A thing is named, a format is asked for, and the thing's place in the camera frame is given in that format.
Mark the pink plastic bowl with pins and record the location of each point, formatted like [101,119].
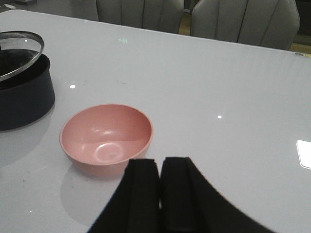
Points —
[101,139]

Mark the left grey upholstered chair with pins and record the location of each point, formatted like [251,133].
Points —
[156,15]

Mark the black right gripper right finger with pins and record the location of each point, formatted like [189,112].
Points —
[190,204]

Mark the grey upholstered chair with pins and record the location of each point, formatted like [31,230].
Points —
[265,23]
[156,15]

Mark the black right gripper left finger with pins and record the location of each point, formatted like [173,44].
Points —
[134,206]

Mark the glass pot lid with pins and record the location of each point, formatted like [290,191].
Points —
[18,51]

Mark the dark blue saucepan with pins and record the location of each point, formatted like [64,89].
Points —
[26,97]

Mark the right grey upholstered chair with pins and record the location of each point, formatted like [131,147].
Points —
[265,23]

